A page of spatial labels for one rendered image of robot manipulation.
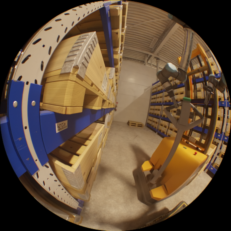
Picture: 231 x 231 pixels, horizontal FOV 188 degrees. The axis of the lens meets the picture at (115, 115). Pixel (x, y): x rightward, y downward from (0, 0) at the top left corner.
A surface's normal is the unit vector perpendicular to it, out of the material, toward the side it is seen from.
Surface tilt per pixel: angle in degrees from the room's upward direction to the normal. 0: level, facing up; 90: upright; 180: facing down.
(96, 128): 90
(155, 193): 22
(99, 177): 0
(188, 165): 74
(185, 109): 106
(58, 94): 90
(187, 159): 68
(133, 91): 90
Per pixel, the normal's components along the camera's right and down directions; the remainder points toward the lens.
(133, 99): -0.02, 0.12
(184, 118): -0.75, 0.23
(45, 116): 0.99, 0.17
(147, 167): -0.22, -0.97
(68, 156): 0.16, -0.98
